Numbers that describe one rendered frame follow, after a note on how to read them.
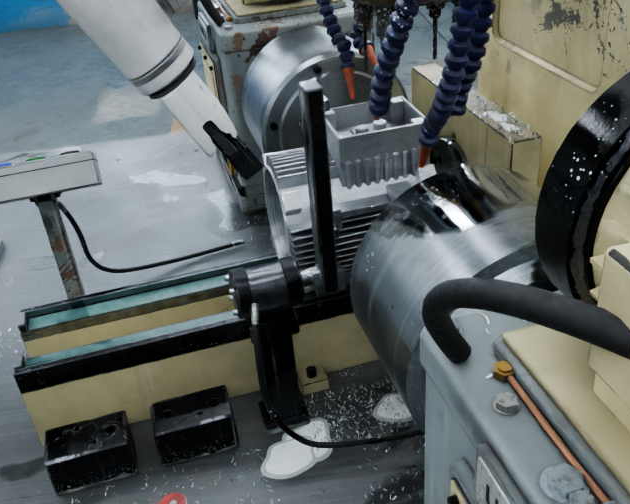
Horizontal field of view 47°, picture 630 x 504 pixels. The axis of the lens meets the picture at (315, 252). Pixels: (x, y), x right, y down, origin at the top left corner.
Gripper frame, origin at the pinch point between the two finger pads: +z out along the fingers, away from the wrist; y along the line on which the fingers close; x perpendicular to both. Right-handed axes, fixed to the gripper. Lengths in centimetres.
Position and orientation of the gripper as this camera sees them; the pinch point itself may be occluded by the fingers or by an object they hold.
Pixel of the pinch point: (245, 161)
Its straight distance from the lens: 99.6
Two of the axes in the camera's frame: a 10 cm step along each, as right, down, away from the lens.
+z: 5.5, 6.2, 5.6
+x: 7.9, -6.1, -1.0
